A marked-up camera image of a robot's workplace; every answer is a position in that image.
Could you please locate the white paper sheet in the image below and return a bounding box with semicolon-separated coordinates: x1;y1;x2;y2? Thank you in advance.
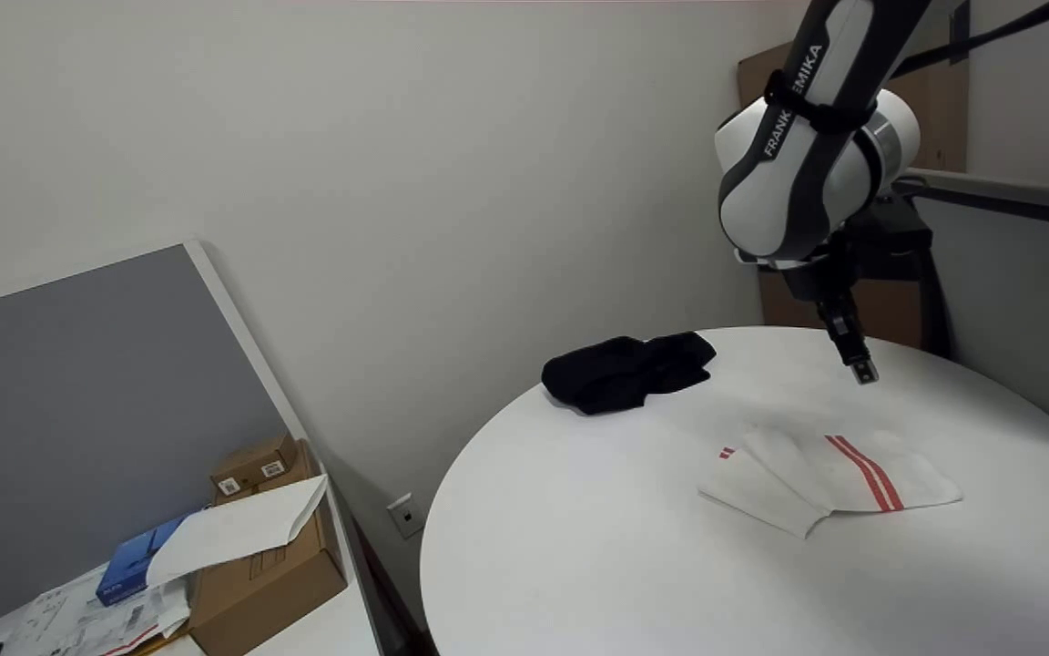
145;479;328;586

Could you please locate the small cardboard box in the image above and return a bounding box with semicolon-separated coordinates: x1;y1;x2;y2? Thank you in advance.
209;439;317;502

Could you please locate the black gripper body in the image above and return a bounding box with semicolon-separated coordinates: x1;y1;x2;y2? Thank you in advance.
786;220;933;364

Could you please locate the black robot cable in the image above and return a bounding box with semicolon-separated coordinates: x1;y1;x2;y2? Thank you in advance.
892;0;1049;79

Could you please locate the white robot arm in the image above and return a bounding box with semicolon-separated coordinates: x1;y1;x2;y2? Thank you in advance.
716;0;929;382

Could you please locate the grey partition panel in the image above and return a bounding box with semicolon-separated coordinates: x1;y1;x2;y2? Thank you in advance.
0;245;302;639

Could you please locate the brown cardboard box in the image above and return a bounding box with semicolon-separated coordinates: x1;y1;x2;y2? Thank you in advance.
190;511;345;656

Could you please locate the black folded cloth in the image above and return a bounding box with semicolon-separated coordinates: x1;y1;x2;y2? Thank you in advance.
544;331;718;415

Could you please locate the blue box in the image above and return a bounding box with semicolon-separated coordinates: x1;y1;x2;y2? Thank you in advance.
96;523;178;604

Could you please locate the white towel with red stripes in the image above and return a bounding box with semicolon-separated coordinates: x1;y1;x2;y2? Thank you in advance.
695;427;963;540

